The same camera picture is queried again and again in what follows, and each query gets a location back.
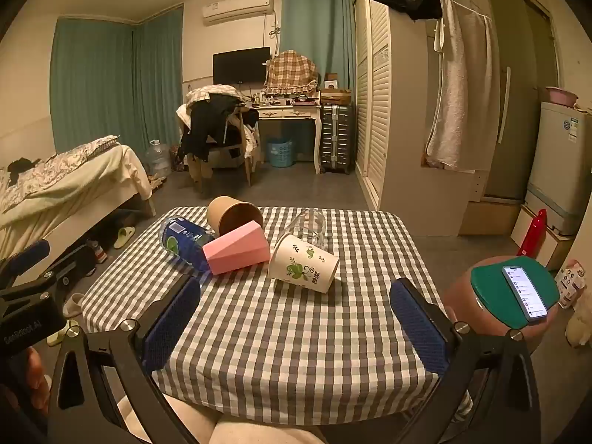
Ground brown stool with green top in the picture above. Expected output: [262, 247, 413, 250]
[444, 255, 562, 357]

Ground large clear water jug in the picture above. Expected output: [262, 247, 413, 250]
[144, 139, 173, 178]

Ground white paper cup green print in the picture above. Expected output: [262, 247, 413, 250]
[268, 233, 340, 294]

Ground wide teal curtain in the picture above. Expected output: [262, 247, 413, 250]
[50, 8, 186, 154]

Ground white louvred wardrobe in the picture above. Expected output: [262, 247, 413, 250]
[351, 0, 495, 236]

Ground narrow teal curtain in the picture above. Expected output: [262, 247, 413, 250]
[280, 0, 357, 92]

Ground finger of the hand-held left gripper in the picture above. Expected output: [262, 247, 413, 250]
[0, 239, 51, 290]
[43, 245, 99, 290]

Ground clear glass cup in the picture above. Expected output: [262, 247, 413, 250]
[283, 209, 327, 250]

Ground plaid cloth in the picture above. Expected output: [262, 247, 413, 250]
[265, 50, 321, 98]

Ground yellow slipper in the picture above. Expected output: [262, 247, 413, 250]
[46, 319, 82, 347]

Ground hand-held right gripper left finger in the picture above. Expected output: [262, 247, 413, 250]
[46, 276, 202, 444]

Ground black television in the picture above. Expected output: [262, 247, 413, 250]
[213, 47, 271, 85]

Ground brown paper cup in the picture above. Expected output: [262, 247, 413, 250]
[206, 196, 264, 238]

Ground grey checked tablecloth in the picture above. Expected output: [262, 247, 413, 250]
[81, 206, 472, 426]

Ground bed with cream bedding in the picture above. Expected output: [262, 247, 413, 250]
[0, 135, 154, 278]

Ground person's left hand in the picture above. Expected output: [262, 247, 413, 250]
[23, 347, 53, 411]

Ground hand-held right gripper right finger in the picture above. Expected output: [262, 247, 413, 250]
[390, 278, 541, 444]

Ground pink plastic basin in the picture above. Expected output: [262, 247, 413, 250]
[545, 86, 580, 106]

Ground person's right leg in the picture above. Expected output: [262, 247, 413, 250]
[209, 414, 325, 444]

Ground cream plush toy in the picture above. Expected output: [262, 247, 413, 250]
[564, 303, 592, 349]

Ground person's leg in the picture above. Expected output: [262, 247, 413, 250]
[117, 392, 219, 444]
[209, 414, 325, 444]

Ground green slipper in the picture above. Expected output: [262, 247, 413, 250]
[113, 226, 137, 250]

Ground cream clothes pile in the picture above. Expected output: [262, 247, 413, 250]
[185, 84, 242, 108]

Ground black smartphone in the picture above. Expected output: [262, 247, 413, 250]
[502, 266, 549, 323]

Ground pink box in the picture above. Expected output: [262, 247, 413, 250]
[202, 221, 271, 275]

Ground grey door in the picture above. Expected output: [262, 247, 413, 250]
[480, 0, 564, 202]

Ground white desk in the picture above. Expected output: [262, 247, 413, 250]
[252, 92, 323, 175]

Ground blue waste basket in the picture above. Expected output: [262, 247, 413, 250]
[267, 138, 294, 168]

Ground white box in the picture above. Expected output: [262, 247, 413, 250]
[511, 206, 575, 270]

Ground blue plastic water bottle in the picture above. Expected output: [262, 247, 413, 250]
[159, 215, 216, 273]

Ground wooden chair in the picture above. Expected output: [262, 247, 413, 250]
[187, 106, 254, 194]

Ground small white refrigerator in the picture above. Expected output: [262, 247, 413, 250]
[525, 101, 592, 236]

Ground white hanging towel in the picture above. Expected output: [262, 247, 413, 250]
[424, 0, 493, 170]

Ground dark cloth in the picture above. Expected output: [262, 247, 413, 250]
[7, 157, 43, 179]

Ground person's left leg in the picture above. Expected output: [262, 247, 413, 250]
[117, 392, 219, 444]

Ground silver suitcase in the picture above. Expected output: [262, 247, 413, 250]
[320, 104, 355, 175]

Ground white air conditioner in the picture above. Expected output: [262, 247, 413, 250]
[202, 0, 275, 26]

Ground white slipper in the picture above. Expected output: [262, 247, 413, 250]
[62, 293, 87, 319]

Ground red bottle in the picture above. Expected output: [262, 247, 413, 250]
[527, 209, 549, 260]

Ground black clothes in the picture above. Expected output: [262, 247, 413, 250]
[179, 95, 247, 162]

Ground printed paper bag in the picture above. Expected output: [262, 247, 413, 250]
[555, 259, 587, 310]

